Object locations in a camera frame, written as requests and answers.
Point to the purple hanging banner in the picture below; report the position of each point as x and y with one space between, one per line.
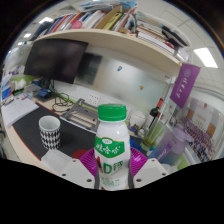
185 85

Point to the black computer monitor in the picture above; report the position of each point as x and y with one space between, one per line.
55 60

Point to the green drinking glass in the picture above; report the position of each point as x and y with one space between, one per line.
153 135

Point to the wall photo board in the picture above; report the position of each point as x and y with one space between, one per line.
203 126

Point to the white drink bottle green cap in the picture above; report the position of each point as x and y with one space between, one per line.
111 156

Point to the black white diamond mug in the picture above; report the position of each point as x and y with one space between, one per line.
50 133

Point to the white paper napkin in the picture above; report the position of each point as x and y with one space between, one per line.
55 160

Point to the small blue device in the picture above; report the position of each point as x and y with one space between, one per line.
44 93

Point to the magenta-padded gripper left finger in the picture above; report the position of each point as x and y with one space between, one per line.
78 175

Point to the white round jar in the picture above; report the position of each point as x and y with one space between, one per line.
137 120

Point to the open white notebook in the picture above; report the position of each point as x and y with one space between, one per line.
18 111

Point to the purple translucent water bottle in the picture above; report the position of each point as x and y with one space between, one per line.
170 146

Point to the grey metal laptop stand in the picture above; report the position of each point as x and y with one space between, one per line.
80 115

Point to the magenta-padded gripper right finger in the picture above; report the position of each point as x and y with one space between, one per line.
150 171

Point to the shelf with books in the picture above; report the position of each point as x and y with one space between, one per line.
110 30

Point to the rectangular ceiling light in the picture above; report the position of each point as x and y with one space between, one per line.
205 57

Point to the black desk mat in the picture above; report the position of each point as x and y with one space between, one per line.
28 131

